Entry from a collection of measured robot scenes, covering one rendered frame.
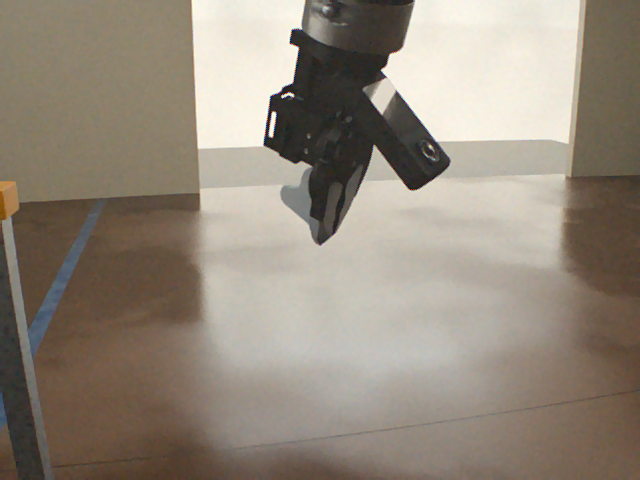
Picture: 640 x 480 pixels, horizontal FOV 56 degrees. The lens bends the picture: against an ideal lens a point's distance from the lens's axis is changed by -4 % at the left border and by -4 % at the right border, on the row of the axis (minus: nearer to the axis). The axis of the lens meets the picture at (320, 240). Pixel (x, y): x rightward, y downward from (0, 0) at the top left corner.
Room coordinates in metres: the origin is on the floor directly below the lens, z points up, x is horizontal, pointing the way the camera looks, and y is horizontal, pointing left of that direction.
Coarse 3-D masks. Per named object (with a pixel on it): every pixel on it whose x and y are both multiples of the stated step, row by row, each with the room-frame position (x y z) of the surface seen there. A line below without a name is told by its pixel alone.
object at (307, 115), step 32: (320, 64) 0.57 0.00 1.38; (352, 64) 0.53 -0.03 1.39; (384, 64) 0.55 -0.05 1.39; (288, 96) 0.59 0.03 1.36; (320, 96) 0.57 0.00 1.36; (288, 128) 0.58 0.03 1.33; (320, 128) 0.55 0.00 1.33; (352, 128) 0.56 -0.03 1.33; (288, 160) 0.58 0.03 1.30; (352, 160) 0.58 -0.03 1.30
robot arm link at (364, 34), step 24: (312, 0) 0.53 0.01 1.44; (336, 0) 0.51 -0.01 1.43; (312, 24) 0.53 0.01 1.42; (336, 24) 0.51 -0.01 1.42; (360, 24) 0.51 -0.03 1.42; (384, 24) 0.51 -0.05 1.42; (408, 24) 0.54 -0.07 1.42; (336, 48) 0.52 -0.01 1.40; (360, 48) 0.52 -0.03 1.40; (384, 48) 0.52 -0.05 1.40
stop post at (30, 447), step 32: (0, 192) 1.50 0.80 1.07; (0, 224) 1.52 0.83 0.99; (0, 256) 1.51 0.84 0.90; (0, 288) 1.51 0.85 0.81; (0, 320) 1.51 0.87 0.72; (0, 352) 1.51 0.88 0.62; (0, 384) 1.51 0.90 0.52; (32, 384) 1.56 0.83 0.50; (32, 416) 1.52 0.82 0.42; (32, 448) 1.51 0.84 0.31
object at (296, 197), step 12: (312, 168) 0.58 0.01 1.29; (288, 192) 0.61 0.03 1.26; (300, 192) 0.60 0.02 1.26; (336, 192) 0.58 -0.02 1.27; (288, 204) 0.61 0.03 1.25; (300, 204) 0.60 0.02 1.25; (300, 216) 0.61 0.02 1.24; (324, 216) 0.58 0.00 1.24; (312, 228) 0.60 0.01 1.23; (324, 228) 0.59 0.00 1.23; (324, 240) 0.61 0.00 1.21
